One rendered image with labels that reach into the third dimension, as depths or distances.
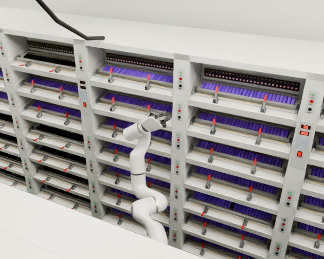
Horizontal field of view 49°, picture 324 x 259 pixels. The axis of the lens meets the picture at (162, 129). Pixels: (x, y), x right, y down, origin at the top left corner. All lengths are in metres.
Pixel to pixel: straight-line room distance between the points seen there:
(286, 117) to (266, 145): 0.21
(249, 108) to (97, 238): 1.30
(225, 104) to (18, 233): 1.36
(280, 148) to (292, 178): 0.18
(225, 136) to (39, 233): 1.38
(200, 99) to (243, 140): 0.34
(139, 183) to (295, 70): 1.09
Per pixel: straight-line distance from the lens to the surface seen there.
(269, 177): 2.15
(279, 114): 1.96
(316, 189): 2.15
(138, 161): 2.12
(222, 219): 2.41
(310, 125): 1.93
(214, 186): 2.33
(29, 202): 1.05
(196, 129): 2.13
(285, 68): 1.85
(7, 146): 3.35
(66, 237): 0.92
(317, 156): 2.04
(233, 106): 1.99
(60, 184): 3.10
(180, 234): 2.65
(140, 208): 2.06
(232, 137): 2.08
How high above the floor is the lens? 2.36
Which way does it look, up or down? 28 degrees down
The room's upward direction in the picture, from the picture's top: 1 degrees clockwise
